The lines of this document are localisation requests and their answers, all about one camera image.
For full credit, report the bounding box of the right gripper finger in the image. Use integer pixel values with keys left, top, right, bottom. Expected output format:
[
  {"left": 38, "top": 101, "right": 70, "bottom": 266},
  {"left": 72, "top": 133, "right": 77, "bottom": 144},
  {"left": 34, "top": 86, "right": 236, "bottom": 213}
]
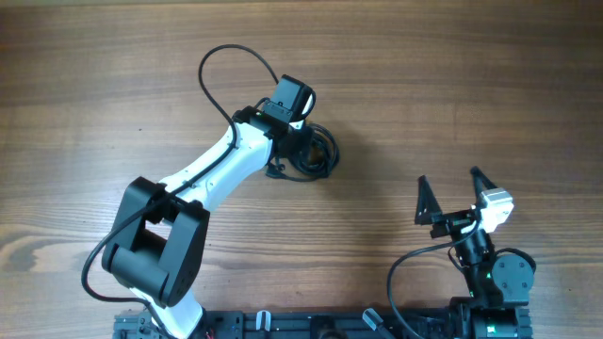
[
  {"left": 470, "top": 166, "right": 497, "bottom": 206},
  {"left": 415, "top": 175, "right": 443, "bottom": 225}
]

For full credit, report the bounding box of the black usb cable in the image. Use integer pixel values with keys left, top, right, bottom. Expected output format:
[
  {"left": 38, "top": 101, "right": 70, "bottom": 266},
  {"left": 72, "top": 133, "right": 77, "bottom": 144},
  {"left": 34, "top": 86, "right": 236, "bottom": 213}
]
[{"left": 264, "top": 122, "right": 341, "bottom": 184}]

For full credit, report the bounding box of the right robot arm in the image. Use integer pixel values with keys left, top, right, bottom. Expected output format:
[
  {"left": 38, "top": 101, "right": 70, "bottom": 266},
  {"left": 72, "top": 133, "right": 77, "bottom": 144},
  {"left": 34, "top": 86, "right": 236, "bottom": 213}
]
[{"left": 415, "top": 167, "right": 536, "bottom": 339}]

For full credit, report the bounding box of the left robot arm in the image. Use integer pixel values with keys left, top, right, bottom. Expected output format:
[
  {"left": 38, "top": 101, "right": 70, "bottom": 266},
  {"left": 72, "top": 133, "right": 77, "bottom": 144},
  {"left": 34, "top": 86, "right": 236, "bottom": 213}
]
[{"left": 102, "top": 75, "right": 317, "bottom": 338}]

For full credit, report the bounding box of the right camera cable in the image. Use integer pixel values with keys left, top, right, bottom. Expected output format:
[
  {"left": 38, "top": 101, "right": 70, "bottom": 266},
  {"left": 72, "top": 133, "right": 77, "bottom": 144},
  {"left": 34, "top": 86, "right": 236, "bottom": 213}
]
[{"left": 385, "top": 220, "right": 481, "bottom": 339}]

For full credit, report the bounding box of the camera cable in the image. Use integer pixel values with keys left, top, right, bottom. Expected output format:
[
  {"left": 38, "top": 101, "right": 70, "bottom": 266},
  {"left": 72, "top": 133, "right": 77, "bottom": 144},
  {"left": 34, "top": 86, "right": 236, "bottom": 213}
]
[
  {"left": 385, "top": 220, "right": 481, "bottom": 339},
  {"left": 80, "top": 43, "right": 280, "bottom": 339}
]

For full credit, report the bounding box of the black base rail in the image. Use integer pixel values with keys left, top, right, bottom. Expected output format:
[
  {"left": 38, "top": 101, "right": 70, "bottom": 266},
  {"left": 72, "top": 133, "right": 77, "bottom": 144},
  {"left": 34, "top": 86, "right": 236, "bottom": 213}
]
[{"left": 112, "top": 308, "right": 533, "bottom": 339}]

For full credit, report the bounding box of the left camera cable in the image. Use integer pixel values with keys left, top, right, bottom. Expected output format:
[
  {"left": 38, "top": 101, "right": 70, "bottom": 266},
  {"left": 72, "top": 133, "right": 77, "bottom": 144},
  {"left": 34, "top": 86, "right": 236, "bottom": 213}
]
[{"left": 80, "top": 43, "right": 280, "bottom": 339}]

